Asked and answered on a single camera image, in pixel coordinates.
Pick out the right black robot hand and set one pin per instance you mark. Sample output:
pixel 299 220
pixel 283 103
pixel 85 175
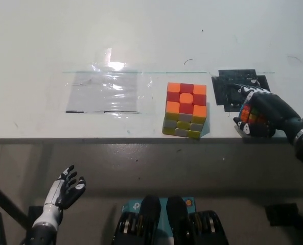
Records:
pixel 276 112

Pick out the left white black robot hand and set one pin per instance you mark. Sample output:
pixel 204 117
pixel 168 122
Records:
pixel 67 190

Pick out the small multicoloured studded cube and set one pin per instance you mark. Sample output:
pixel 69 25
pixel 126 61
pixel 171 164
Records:
pixel 253 114

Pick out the large orange red yellow cube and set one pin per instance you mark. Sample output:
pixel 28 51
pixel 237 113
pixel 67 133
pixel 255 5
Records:
pixel 184 109

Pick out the black floor plate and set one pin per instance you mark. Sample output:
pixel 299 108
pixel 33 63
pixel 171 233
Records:
pixel 36 211

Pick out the black tape patch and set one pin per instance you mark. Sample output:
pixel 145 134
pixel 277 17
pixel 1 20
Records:
pixel 225 88

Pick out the black diagonal table leg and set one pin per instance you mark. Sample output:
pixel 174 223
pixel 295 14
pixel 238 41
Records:
pixel 5 199

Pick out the clear plastic film sheet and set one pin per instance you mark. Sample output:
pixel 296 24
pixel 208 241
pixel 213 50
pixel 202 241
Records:
pixel 102 92

